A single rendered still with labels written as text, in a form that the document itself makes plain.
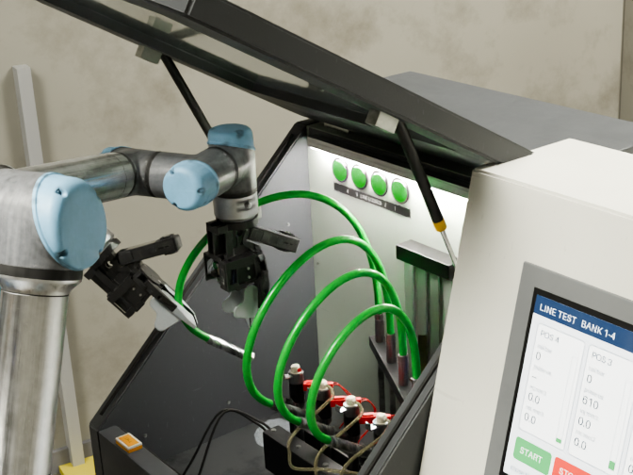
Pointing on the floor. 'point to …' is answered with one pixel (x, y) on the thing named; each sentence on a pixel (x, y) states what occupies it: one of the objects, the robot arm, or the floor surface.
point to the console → (607, 169)
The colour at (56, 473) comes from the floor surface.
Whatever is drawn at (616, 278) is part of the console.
